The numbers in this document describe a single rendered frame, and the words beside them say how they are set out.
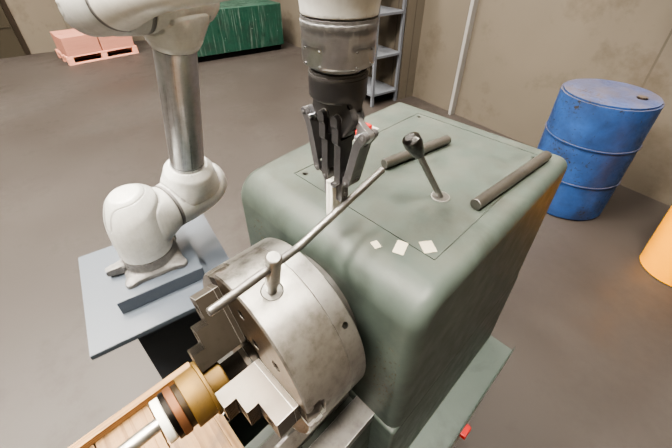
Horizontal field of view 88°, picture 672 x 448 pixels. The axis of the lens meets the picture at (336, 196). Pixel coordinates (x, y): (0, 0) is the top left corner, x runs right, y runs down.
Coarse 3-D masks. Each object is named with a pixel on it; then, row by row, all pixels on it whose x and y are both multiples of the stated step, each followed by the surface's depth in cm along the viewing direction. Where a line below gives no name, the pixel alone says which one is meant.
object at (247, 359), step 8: (248, 344) 64; (240, 352) 63; (248, 352) 64; (256, 352) 64; (224, 360) 61; (232, 360) 62; (240, 360) 62; (248, 360) 62; (224, 368) 61; (232, 368) 61; (240, 368) 61; (232, 376) 60
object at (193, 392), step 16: (192, 368) 55; (208, 368) 55; (176, 384) 52; (192, 384) 52; (208, 384) 52; (224, 384) 54; (160, 400) 51; (176, 400) 51; (192, 400) 51; (208, 400) 52; (176, 416) 50; (192, 416) 51; (208, 416) 52; (176, 432) 50
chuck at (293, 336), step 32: (256, 256) 58; (224, 288) 54; (256, 288) 52; (288, 288) 53; (256, 320) 49; (288, 320) 50; (320, 320) 52; (288, 352) 48; (320, 352) 50; (288, 384) 50; (320, 384) 50; (320, 416) 54
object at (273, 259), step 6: (270, 252) 46; (276, 252) 47; (270, 258) 46; (276, 258) 46; (270, 264) 46; (276, 264) 46; (270, 270) 46; (276, 270) 47; (270, 276) 47; (276, 276) 48; (270, 282) 48; (276, 282) 49; (270, 288) 50; (276, 288) 51; (270, 294) 52
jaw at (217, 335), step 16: (208, 288) 57; (208, 304) 55; (208, 320) 55; (224, 320) 57; (208, 336) 55; (224, 336) 56; (240, 336) 58; (192, 352) 55; (208, 352) 55; (224, 352) 56
